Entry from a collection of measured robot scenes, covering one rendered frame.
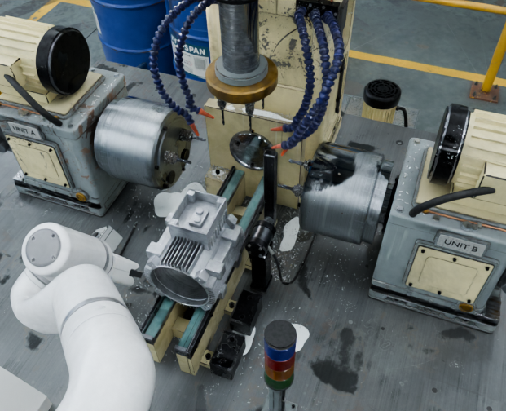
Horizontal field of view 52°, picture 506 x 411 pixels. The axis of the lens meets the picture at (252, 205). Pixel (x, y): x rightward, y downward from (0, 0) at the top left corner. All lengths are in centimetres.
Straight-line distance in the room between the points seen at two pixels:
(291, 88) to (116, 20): 197
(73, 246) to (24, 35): 83
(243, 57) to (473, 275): 75
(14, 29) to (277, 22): 70
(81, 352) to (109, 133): 99
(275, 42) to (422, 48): 263
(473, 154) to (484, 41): 307
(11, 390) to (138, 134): 70
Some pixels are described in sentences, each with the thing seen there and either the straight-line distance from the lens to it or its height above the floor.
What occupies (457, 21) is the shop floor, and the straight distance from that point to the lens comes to 443.
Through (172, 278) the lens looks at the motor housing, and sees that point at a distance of 137.
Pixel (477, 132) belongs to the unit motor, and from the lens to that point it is 121.
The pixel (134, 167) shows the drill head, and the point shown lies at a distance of 151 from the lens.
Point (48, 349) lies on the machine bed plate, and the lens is 155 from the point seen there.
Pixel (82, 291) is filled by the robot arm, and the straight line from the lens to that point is 71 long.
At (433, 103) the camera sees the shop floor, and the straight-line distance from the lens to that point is 354.
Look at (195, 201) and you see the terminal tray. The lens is 131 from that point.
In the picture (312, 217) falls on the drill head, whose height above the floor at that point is 106.
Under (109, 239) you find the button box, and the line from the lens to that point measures 134.
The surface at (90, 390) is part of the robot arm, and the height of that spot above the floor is 157.
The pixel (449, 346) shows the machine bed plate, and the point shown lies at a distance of 151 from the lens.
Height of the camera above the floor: 209
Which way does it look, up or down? 49 degrees down
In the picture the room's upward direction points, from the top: 2 degrees counter-clockwise
